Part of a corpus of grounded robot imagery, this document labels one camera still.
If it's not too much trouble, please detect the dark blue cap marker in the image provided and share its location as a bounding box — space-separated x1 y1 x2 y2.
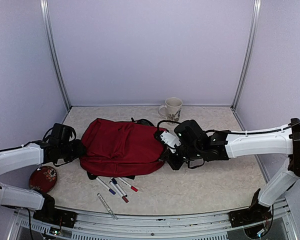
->
111 178 128 197

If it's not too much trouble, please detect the front aluminium rail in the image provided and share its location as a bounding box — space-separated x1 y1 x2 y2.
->
3 199 300 240

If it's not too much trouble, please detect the left aluminium frame post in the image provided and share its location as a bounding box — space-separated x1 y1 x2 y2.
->
40 0 72 112

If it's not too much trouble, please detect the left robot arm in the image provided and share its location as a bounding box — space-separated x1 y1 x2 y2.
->
0 123 86 223

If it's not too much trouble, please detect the clear silver pen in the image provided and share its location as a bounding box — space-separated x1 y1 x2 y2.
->
97 193 118 220

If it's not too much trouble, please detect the white patterned ceramic mug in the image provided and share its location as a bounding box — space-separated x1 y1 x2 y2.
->
157 97 183 125

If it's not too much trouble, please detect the red cap marker short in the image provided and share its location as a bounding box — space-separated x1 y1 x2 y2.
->
109 181 129 203

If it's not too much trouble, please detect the red cap marker long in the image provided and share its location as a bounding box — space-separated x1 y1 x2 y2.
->
118 177 138 192

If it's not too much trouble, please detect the red floral lacquer dish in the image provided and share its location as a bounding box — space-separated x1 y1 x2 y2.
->
28 166 58 193

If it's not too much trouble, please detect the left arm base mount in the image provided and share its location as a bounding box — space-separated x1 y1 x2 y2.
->
33 208 77 229

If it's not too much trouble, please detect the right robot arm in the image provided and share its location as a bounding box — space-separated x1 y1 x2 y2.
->
158 118 300 222

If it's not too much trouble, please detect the aluminium frame post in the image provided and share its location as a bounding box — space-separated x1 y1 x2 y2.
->
40 0 72 112
231 0 262 112

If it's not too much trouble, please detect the blue cap white marker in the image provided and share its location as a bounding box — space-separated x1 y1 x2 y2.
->
96 176 116 195

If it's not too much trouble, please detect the red backpack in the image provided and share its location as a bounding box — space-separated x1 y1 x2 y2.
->
79 118 168 178

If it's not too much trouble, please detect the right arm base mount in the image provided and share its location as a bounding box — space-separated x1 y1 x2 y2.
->
228 208 273 228

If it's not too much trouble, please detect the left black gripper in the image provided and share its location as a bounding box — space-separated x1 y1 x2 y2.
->
59 138 88 162

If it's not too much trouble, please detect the right aluminium frame post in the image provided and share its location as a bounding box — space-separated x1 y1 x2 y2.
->
231 0 262 112

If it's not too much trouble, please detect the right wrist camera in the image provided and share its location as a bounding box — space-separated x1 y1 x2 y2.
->
154 130 182 154

